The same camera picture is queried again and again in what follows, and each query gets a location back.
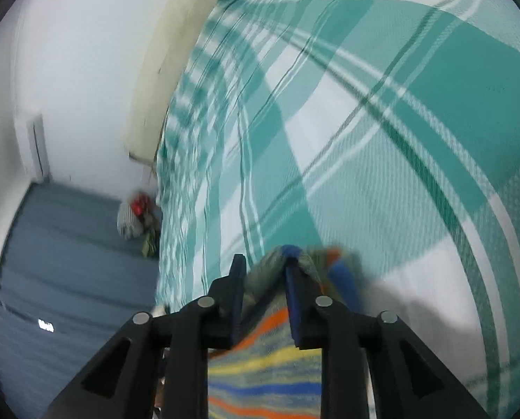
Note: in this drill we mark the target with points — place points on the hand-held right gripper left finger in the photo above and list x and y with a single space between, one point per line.
236 297

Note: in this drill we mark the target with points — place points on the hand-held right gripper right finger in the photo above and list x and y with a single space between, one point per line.
295 305

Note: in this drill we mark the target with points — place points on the multicolour striped knit sweater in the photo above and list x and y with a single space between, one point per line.
264 371

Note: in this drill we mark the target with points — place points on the pile of clothes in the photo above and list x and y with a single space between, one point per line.
133 218

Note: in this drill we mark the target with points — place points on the blue grey curtain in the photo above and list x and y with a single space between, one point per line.
67 262

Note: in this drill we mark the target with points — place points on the green white plaid blanket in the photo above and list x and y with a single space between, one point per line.
351 139

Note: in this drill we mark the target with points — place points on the white air conditioner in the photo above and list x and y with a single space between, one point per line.
37 148

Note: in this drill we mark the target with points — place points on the beige padded headboard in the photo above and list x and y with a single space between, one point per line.
168 52

